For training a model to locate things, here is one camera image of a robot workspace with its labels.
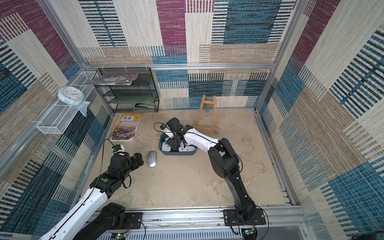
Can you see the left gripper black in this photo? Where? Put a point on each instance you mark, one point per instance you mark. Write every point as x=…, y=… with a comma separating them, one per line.
x=135, y=164

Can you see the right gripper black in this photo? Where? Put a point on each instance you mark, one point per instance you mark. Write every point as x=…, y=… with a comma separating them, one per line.
x=174, y=142

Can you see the teal storage box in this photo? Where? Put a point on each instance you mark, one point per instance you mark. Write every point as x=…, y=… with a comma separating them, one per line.
x=164, y=137

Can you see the white slim mouse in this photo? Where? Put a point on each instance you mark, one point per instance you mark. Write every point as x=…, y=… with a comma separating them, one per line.
x=188, y=148

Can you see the silver mouse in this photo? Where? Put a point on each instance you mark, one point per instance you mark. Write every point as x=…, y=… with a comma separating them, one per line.
x=152, y=159

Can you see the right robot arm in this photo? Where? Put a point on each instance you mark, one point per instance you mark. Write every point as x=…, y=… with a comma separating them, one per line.
x=224, y=161

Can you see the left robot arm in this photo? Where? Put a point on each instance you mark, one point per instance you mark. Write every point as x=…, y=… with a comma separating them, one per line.
x=101, y=189

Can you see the white mouse upside down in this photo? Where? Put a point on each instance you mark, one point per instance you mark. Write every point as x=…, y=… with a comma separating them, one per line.
x=166, y=147

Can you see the yellow textbook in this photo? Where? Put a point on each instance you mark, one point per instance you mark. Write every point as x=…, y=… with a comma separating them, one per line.
x=126, y=127

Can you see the wooden mini easel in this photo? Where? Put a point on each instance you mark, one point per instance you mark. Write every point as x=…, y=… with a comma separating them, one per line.
x=207, y=119

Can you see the magazine on shelf top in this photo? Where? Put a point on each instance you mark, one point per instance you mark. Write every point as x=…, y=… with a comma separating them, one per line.
x=114, y=80

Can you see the white round clock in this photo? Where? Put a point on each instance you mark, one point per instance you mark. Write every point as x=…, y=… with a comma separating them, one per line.
x=71, y=96

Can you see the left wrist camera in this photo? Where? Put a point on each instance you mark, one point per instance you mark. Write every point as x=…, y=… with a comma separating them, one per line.
x=118, y=148

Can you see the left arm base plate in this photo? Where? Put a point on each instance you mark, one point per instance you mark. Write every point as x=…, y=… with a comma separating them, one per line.
x=133, y=221

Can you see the black wire mesh shelf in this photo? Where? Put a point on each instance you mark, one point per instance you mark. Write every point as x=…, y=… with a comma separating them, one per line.
x=122, y=99

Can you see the white wire wall basket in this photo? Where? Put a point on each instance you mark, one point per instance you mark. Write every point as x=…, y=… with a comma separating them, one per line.
x=60, y=115

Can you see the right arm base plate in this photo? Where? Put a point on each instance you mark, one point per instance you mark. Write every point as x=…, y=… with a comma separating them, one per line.
x=233, y=218

